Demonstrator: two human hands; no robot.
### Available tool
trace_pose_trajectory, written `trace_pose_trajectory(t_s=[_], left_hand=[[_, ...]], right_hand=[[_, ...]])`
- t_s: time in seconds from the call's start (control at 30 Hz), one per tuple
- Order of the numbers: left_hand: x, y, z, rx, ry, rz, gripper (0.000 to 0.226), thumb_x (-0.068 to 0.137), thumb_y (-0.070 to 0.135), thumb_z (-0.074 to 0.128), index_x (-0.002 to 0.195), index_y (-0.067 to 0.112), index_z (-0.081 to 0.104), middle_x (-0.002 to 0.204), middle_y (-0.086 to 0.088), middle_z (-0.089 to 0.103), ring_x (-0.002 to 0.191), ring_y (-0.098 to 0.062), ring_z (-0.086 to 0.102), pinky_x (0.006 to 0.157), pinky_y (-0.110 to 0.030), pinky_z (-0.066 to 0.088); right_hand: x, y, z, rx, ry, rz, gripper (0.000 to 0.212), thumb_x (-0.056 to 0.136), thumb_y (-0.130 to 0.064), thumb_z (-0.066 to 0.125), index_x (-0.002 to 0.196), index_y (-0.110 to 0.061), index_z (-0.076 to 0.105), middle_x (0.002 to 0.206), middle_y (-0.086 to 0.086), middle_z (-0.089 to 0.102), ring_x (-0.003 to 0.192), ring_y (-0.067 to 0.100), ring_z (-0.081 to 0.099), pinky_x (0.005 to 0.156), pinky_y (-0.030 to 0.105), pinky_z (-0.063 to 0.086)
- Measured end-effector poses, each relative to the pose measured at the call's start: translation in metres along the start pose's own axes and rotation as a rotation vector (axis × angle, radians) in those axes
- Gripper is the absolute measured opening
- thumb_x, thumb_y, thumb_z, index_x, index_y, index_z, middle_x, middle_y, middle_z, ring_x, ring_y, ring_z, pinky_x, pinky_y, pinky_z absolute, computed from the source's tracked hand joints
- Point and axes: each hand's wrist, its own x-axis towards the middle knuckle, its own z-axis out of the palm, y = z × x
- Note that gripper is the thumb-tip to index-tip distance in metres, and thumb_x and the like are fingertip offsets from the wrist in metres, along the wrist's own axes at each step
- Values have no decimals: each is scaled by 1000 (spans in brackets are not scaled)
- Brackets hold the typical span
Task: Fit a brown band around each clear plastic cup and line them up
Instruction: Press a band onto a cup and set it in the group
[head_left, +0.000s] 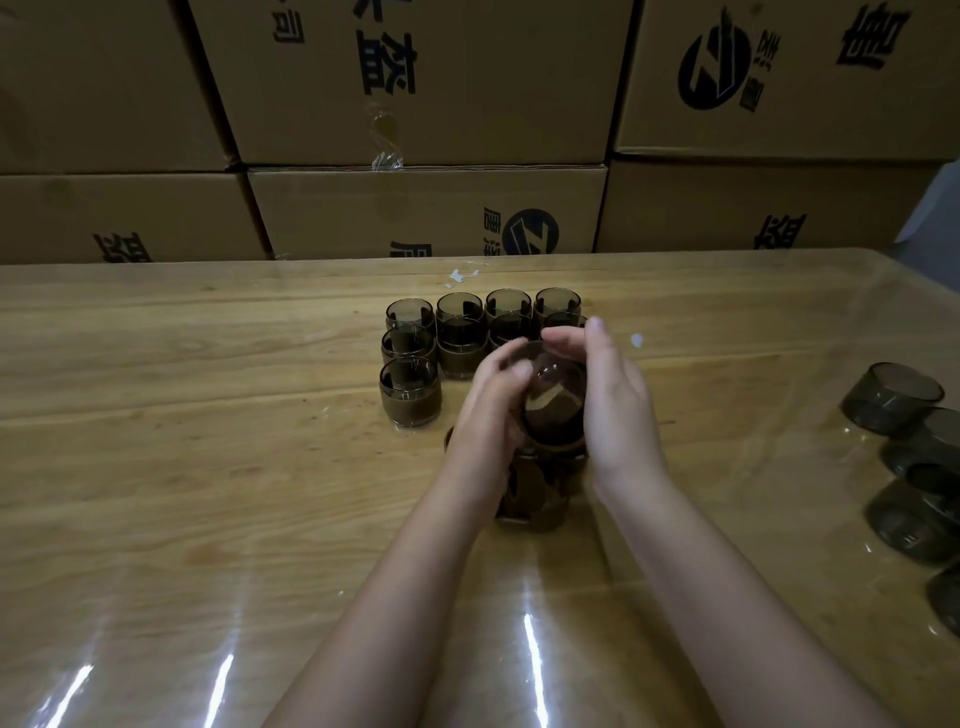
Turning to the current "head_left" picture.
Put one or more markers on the person's right hand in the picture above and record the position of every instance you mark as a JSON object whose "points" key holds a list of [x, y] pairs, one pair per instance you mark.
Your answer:
{"points": [[622, 435]]}

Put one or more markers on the person's left hand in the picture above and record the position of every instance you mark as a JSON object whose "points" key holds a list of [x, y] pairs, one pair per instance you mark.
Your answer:
{"points": [[484, 442]]}

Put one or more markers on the pile of brown sleeve rings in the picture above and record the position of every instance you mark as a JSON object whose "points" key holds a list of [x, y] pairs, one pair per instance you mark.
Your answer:
{"points": [[536, 502]]}

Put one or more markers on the smoky tinted glass cup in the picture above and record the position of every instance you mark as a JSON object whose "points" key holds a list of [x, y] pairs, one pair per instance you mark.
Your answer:
{"points": [[461, 330], [410, 307], [409, 337], [562, 319], [555, 390], [557, 296], [460, 301], [508, 297], [410, 371], [511, 324]]}

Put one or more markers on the cluster of smoky glass cups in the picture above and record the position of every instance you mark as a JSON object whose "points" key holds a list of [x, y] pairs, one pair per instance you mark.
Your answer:
{"points": [[885, 397]]}

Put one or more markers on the person's right forearm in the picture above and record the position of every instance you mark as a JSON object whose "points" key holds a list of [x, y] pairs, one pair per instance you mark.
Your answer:
{"points": [[742, 622]]}

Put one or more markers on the person's left forearm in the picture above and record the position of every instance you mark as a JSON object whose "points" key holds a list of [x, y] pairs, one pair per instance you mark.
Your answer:
{"points": [[390, 622]]}

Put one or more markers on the white paper scrap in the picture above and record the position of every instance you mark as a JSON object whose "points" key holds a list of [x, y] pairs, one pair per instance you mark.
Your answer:
{"points": [[455, 277]]}

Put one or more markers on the stack of brown cardboard boxes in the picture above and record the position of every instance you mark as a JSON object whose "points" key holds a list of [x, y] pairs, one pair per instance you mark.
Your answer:
{"points": [[427, 210]]}

